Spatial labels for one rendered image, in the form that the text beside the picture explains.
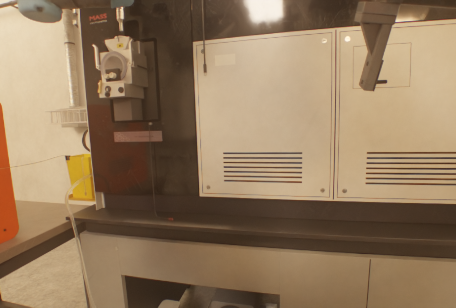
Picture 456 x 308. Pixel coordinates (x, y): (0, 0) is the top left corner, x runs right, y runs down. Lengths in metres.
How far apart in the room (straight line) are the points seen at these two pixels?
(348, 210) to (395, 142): 0.23
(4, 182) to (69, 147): 1.74
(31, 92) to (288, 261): 2.72
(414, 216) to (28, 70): 3.02
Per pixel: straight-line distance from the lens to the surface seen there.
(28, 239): 0.97
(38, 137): 2.95
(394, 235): 0.78
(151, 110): 0.85
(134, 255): 0.91
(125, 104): 0.81
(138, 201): 0.95
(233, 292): 1.35
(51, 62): 2.83
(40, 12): 0.64
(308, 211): 0.81
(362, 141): 0.76
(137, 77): 0.81
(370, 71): 0.37
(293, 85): 0.74
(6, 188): 0.98
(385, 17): 0.37
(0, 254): 0.93
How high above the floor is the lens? 1.04
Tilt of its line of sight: 7 degrees down
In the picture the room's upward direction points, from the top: 2 degrees counter-clockwise
